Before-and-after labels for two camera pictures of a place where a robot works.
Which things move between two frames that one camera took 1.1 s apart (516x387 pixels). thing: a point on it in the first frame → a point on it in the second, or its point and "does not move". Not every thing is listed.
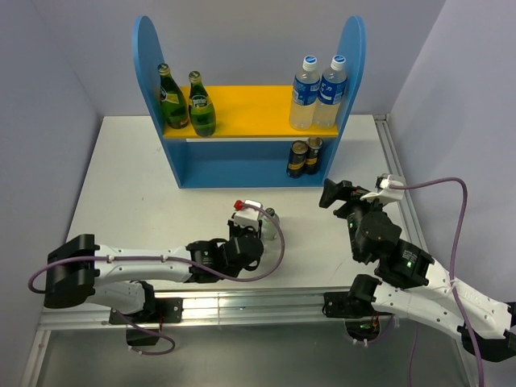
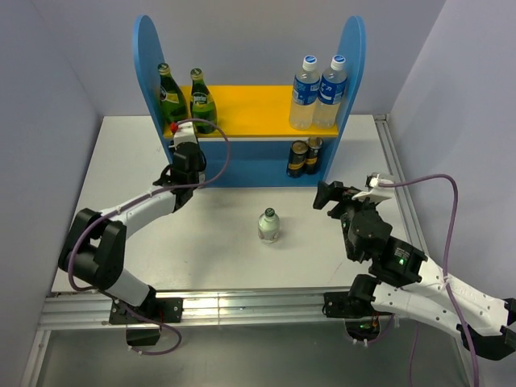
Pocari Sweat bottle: x=305 y=93 does not move
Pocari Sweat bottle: x=333 y=93 does not move
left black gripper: x=232 y=226 → x=201 y=165
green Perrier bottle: x=174 y=107 does not move
